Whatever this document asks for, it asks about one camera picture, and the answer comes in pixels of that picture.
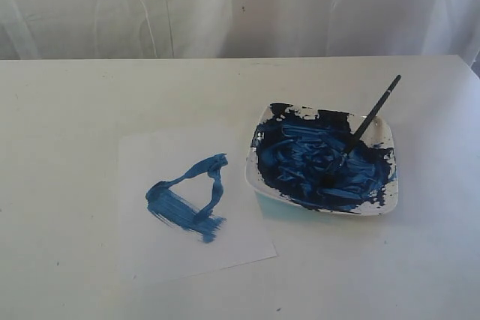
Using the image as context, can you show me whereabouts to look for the black paintbrush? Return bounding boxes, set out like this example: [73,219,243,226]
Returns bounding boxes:
[321,74,401,188]

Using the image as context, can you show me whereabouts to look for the white paper sheet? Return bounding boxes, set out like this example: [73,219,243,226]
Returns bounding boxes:
[118,124,276,286]

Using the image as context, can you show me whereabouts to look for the white backdrop curtain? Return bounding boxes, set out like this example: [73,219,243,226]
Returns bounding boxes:
[1,0,479,63]

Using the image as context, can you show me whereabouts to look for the white plate with blue paint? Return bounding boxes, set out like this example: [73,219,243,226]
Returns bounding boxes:
[245,103,399,216]

